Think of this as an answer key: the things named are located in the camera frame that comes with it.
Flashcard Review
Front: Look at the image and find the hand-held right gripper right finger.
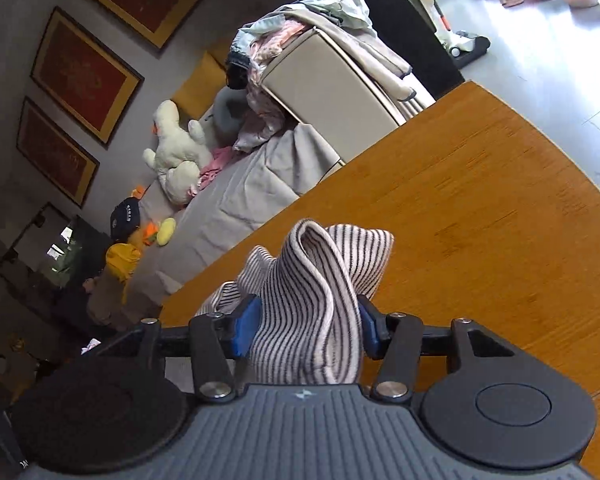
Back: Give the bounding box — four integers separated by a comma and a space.
357, 294, 529, 402

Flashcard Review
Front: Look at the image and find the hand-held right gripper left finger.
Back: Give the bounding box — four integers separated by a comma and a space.
87, 294, 262, 402

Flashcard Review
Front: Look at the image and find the striped knit garment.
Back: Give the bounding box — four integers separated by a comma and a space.
195, 219, 396, 387

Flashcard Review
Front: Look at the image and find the pile of clothes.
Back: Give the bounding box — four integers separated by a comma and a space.
225, 0, 376, 153

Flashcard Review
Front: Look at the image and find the grey sofa cover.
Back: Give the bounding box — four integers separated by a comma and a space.
125, 122, 346, 311

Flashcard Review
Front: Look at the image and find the black cap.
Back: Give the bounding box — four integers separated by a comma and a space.
110, 197, 142, 241

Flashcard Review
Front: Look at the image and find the pink cloth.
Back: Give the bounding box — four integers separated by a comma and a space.
195, 145, 236, 191

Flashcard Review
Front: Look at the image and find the white plush duck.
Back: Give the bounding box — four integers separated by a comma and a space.
142, 100, 213, 206

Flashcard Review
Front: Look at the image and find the dark cluttered cabinet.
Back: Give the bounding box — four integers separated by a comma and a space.
0, 202, 146, 361

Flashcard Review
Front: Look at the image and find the grey plush pillow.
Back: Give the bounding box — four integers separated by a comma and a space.
202, 85, 253, 148

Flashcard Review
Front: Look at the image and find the yellow cushion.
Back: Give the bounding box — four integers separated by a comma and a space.
172, 50, 228, 116

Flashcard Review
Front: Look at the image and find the beige sofa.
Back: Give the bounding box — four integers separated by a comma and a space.
125, 0, 436, 311

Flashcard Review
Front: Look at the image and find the white upright vacuum cleaner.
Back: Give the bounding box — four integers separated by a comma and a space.
432, 0, 491, 68

